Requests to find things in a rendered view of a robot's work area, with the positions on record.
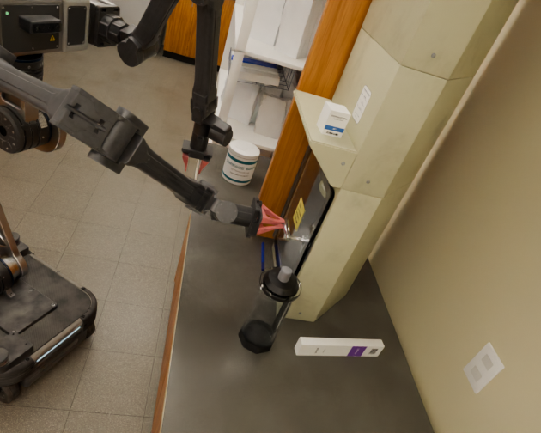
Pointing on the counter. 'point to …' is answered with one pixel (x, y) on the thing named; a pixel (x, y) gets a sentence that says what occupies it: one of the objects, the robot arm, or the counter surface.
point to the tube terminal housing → (373, 166)
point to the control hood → (339, 149)
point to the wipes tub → (240, 162)
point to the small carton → (333, 119)
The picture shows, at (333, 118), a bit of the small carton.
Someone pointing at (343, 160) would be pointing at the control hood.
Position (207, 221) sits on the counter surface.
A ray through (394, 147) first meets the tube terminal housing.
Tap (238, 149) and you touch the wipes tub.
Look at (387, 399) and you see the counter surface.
